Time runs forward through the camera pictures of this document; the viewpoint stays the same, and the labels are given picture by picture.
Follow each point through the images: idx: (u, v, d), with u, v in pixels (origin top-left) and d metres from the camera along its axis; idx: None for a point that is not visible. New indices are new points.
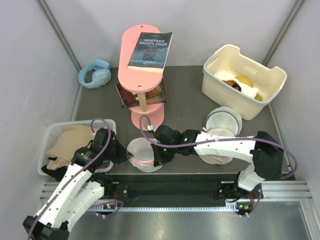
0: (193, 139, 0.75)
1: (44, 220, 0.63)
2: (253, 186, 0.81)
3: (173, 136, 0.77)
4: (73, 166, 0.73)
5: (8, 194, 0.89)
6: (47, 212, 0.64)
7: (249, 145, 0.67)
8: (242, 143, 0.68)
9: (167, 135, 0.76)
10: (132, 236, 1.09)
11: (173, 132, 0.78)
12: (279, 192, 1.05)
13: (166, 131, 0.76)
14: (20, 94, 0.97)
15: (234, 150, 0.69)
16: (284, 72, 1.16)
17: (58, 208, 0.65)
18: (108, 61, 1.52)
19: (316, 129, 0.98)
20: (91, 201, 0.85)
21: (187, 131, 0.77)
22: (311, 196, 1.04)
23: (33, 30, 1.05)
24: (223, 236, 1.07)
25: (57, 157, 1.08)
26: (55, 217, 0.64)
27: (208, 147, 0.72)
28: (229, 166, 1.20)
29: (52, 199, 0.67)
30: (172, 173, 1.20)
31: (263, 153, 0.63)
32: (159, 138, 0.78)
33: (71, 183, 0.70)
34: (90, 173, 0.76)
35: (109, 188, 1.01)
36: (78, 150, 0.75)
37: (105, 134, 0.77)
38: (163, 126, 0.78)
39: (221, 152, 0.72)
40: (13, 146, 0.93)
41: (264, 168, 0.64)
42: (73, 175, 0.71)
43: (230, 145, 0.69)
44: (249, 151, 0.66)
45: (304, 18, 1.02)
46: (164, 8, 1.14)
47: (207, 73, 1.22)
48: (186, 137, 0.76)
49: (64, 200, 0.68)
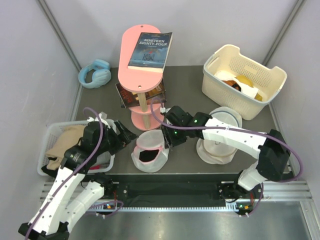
0: (202, 122, 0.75)
1: (39, 228, 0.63)
2: (253, 185, 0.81)
3: (184, 118, 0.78)
4: (63, 169, 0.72)
5: (8, 195, 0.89)
6: (40, 219, 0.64)
7: (259, 140, 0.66)
8: (252, 137, 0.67)
9: (177, 115, 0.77)
10: (132, 236, 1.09)
11: (184, 114, 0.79)
12: (279, 192, 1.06)
13: (176, 110, 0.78)
14: (20, 93, 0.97)
15: (242, 142, 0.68)
16: (284, 72, 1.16)
17: (51, 215, 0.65)
18: (108, 61, 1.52)
19: (316, 130, 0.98)
20: (91, 201, 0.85)
21: (198, 114, 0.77)
22: (311, 196, 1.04)
23: (33, 30, 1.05)
24: (222, 236, 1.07)
25: (57, 157, 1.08)
26: (49, 225, 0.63)
27: (217, 133, 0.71)
28: (229, 166, 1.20)
29: (44, 206, 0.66)
30: (172, 173, 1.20)
31: (271, 151, 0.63)
32: (169, 118, 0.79)
33: (62, 188, 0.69)
34: (83, 174, 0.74)
35: (109, 188, 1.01)
36: (68, 151, 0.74)
37: (94, 131, 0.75)
38: (174, 107, 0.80)
39: (229, 142, 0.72)
40: (13, 146, 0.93)
41: (267, 165, 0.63)
42: (64, 180, 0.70)
43: (240, 137, 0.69)
44: (257, 146, 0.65)
45: (305, 19, 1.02)
46: (164, 7, 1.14)
47: (207, 73, 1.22)
48: (196, 119, 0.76)
49: (57, 206, 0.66)
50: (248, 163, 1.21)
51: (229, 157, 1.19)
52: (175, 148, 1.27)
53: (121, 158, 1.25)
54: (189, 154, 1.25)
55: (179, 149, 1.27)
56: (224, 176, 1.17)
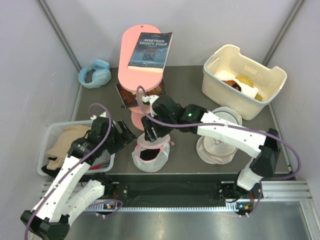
0: (196, 116, 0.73)
1: (42, 215, 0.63)
2: (252, 185, 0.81)
3: (175, 110, 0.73)
4: (69, 157, 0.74)
5: (8, 194, 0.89)
6: (44, 206, 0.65)
7: (259, 140, 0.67)
8: (251, 136, 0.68)
9: (168, 106, 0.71)
10: (132, 236, 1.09)
11: (175, 104, 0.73)
12: (279, 192, 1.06)
13: (167, 101, 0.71)
14: (20, 93, 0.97)
15: (242, 141, 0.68)
16: (284, 72, 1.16)
17: (55, 202, 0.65)
18: (108, 61, 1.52)
19: (316, 130, 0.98)
20: (92, 198, 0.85)
21: (191, 107, 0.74)
22: (311, 196, 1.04)
23: (33, 30, 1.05)
24: (222, 236, 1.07)
25: (57, 157, 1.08)
26: (53, 211, 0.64)
27: (215, 130, 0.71)
28: (229, 166, 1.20)
29: (49, 194, 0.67)
30: (172, 173, 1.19)
31: (272, 152, 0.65)
32: (158, 110, 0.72)
33: (69, 176, 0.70)
34: (89, 164, 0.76)
35: (109, 188, 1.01)
36: (75, 141, 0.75)
37: (102, 124, 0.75)
38: (164, 97, 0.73)
39: (225, 139, 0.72)
40: (13, 146, 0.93)
41: (264, 164, 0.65)
42: (70, 168, 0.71)
43: (240, 135, 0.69)
44: (257, 146, 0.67)
45: (304, 19, 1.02)
46: (164, 8, 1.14)
47: (207, 73, 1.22)
48: (190, 112, 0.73)
49: (61, 193, 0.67)
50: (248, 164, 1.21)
51: (229, 157, 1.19)
52: (175, 148, 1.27)
53: (121, 158, 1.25)
54: (189, 154, 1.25)
55: (179, 149, 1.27)
56: (224, 176, 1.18)
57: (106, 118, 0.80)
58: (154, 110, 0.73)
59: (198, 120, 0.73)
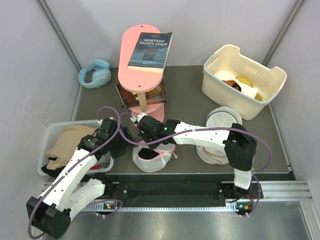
0: (172, 129, 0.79)
1: (49, 201, 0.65)
2: (248, 183, 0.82)
3: (155, 126, 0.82)
4: (79, 150, 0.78)
5: (8, 194, 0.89)
6: (52, 193, 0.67)
7: (223, 135, 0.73)
8: (217, 134, 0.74)
9: (147, 124, 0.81)
10: (132, 236, 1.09)
11: (155, 122, 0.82)
12: (279, 192, 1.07)
13: (146, 120, 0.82)
14: (20, 94, 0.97)
15: (209, 140, 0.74)
16: (284, 72, 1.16)
17: (63, 189, 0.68)
18: (107, 61, 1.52)
19: (316, 130, 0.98)
20: (92, 196, 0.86)
21: (168, 121, 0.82)
22: (311, 196, 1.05)
23: (34, 30, 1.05)
24: (222, 236, 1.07)
25: (57, 157, 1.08)
26: (60, 198, 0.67)
27: (186, 136, 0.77)
28: (228, 166, 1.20)
29: (57, 181, 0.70)
30: (172, 173, 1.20)
31: (235, 144, 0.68)
32: (141, 128, 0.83)
33: (77, 166, 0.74)
34: (96, 159, 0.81)
35: (109, 188, 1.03)
36: (85, 136, 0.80)
37: (110, 123, 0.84)
38: (145, 116, 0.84)
39: (198, 141, 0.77)
40: (14, 146, 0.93)
41: (234, 157, 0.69)
42: (80, 159, 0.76)
43: (206, 135, 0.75)
44: (222, 141, 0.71)
45: (304, 19, 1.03)
46: (164, 8, 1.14)
47: (207, 73, 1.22)
48: (166, 126, 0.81)
49: (70, 182, 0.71)
50: None
51: None
52: (175, 149, 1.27)
53: (121, 158, 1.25)
54: (189, 154, 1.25)
55: (179, 149, 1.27)
56: (224, 176, 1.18)
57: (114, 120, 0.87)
58: (139, 128, 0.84)
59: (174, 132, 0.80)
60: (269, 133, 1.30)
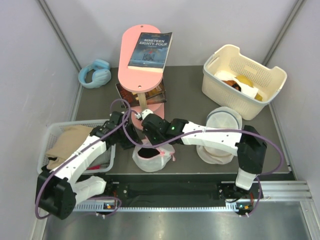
0: (180, 128, 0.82)
1: (61, 175, 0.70)
2: (251, 184, 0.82)
3: (161, 125, 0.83)
4: (91, 137, 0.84)
5: (8, 194, 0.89)
6: (64, 168, 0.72)
7: (235, 138, 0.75)
8: (228, 136, 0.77)
9: (154, 123, 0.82)
10: (132, 236, 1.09)
11: (161, 121, 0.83)
12: (279, 192, 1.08)
13: (153, 119, 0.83)
14: (20, 93, 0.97)
15: (220, 142, 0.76)
16: (284, 72, 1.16)
17: (75, 166, 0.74)
18: (107, 61, 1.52)
19: (316, 130, 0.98)
20: (97, 189, 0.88)
21: (175, 121, 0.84)
22: (311, 196, 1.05)
23: (33, 30, 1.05)
24: (222, 236, 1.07)
25: (57, 157, 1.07)
26: (71, 174, 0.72)
27: (195, 137, 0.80)
28: (229, 166, 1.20)
29: (70, 159, 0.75)
30: (172, 173, 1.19)
31: (248, 147, 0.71)
32: (147, 127, 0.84)
33: (90, 148, 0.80)
34: (105, 147, 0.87)
35: (109, 187, 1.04)
36: (96, 127, 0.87)
37: (120, 115, 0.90)
38: (151, 115, 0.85)
39: (207, 143, 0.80)
40: (14, 146, 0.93)
41: (246, 160, 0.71)
42: (91, 143, 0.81)
43: (217, 137, 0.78)
44: (234, 144, 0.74)
45: (305, 19, 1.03)
46: (164, 7, 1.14)
47: (207, 73, 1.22)
48: (173, 126, 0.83)
49: (81, 161, 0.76)
50: None
51: (229, 157, 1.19)
52: (175, 148, 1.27)
53: (121, 158, 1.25)
54: (189, 154, 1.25)
55: (179, 149, 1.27)
56: (224, 176, 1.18)
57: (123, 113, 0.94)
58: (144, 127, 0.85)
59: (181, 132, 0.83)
60: (269, 133, 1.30)
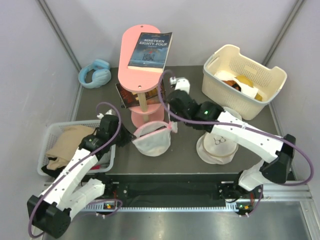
0: (212, 115, 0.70)
1: (50, 199, 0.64)
2: (253, 186, 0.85)
3: (190, 106, 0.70)
4: (81, 150, 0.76)
5: (8, 194, 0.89)
6: (52, 192, 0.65)
7: (276, 145, 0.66)
8: (269, 140, 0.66)
9: (183, 102, 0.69)
10: (132, 236, 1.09)
11: (191, 101, 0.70)
12: (278, 192, 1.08)
13: (183, 97, 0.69)
14: (20, 94, 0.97)
15: (259, 145, 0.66)
16: (284, 72, 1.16)
17: (64, 188, 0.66)
18: (108, 61, 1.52)
19: (317, 130, 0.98)
20: (92, 195, 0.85)
21: (208, 104, 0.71)
22: (311, 196, 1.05)
23: (33, 30, 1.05)
24: (222, 236, 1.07)
25: (57, 157, 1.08)
26: (60, 197, 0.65)
27: (231, 131, 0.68)
28: (228, 166, 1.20)
29: (58, 180, 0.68)
30: (172, 173, 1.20)
31: (288, 158, 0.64)
32: (173, 104, 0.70)
33: (78, 166, 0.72)
34: (97, 159, 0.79)
35: (109, 188, 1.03)
36: (86, 137, 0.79)
37: (109, 121, 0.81)
38: (180, 91, 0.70)
39: (240, 140, 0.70)
40: (14, 146, 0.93)
41: (279, 170, 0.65)
42: (81, 159, 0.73)
43: (256, 139, 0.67)
44: (275, 151, 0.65)
45: (304, 19, 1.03)
46: (164, 8, 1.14)
47: (207, 73, 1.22)
48: (206, 110, 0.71)
49: (70, 181, 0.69)
50: (247, 165, 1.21)
51: (229, 157, 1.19)
52: (175, 149, 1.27)
53: (121, 158, 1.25)
54: (189, 155, 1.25)
55: (179, 149, 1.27)
56: (224, 176, 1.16)
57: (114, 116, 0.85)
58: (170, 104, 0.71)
59: (214, 118, 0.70)
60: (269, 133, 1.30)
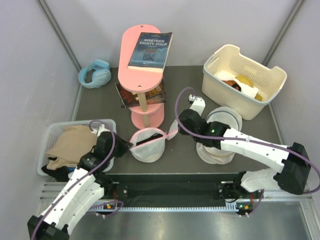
0: (220, 132, 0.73)
1: (49, 220, 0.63)
2: (255, 188, 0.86)
3: (200, 124, 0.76)
4: (79, 169, 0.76)
5: (8, 194, 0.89)
6: (51, 212, 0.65)
7: (282, 154, 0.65)
8: (274, 150, 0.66)
9: (194, 120, 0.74)
10: (132, 236, 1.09)
11: (201, 119, 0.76)
12: (279, 192, 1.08)
13: (194, 116, 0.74)
14: (20, 94, 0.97)
15: (264, 155, 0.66)
16: (284, 72, 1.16)
17: (62, 208, 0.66)
18: (108, 61, 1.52)
19: (317, 130, 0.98)
20: (91, 203, 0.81)
21: (216, 123, 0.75)
22: (311, 196, 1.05)
23: (33, 30, 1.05)
24: (223, 236, 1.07)
25: (58, 157, 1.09)
26: (59, 217, 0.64)
27: (237, 145, 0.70)
28: (228, 166, 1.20)
29: (57, 200, 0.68)
30: (171, 173, 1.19)
31: (296, 166, 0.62)
32: (185, 122, 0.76)
33: (76, 185, 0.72)
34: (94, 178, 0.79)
35: (109, 188, 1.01)
36: (84, 156, 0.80)
37: (106, 140, 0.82)
38: (191, 111, 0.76)
39: (248, 153, 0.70)
40: (14, 146, 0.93)
41: (290, 179, 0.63)
42: (79, 178, 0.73)
43: (261, 149, 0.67)
44: (281, 160, 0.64)
45: (305, 19, 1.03)
46: (164, 8, 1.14)
47: (207, 73, 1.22)
48: (213, 128, 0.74)
49: (69, 201, 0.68)
50: (247, 165, 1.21)
51: (229, 157, 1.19)
52: (175, 148, 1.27)
53: (120, 158, 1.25)
54: (189, 154, 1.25)
55: (180, 149, 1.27)
56: (224, 176, 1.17)
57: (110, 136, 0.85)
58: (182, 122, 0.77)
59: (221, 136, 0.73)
60: (269, 133, 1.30)
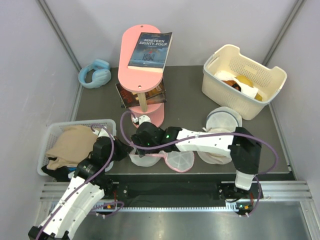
0: (175, 136, 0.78)
1: (48, 230, 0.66)
2: (250, 184, 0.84)
3: (156, 133, 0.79)
4: (75, 178, 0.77)
5: (8, 194, 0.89)
6: (51, 222, 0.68)
7: (227, 140, 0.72)
8: (220, 139, 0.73)
9: (150, 132, 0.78)
10: (132, 236, 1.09)
11: (156, 129, 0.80)
12: (280, 192, 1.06)
13: (149, 128, 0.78)
14: (20, 93, 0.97)
15: (213, 146, 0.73)
16: (284, 72, 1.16)
17: (61, 218, 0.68)
18: (107, 61, 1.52)
19: (317, 130, 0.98)
20: (92, 205, 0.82)
21: (169, 128, 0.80)
22: (311, 196, 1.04)
23: (33, 30, 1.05)
24: (222, 236, 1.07)
25: (58, 157, 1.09)
26: (58, 227, 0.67)
27: (189, 143, 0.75)
28: (229, 166, 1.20)
29: (55, 211, 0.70)
30: (172, 173, 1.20)
31: (240, 148, 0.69)
32: (141, 136, 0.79)
33: (74, 194, 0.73)
34: (92, 185, 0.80)
35: (109, 188, 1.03)
36: (81, 163, 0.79)
37: (102, 146, 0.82)
38: (146, 123, 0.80)
39: (202, 148, 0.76)
40: (13, 145, 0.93)
41: (241, 162, 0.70)
42: (76, 187, 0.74)
43: (209, 141, 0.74)
44: (227, 146, 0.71)
45: (304, 19, 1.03)
46: (164, 8, 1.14)
47: (207, 73, 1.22)
48: (168, 134, 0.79)
49: (67, 210, 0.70)
50: None
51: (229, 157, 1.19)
52: None
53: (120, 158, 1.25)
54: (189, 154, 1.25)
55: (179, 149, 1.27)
56: (224, 176, 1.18)
57: (107, 141, 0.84)
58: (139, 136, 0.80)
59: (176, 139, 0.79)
60: (268, 133, 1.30)
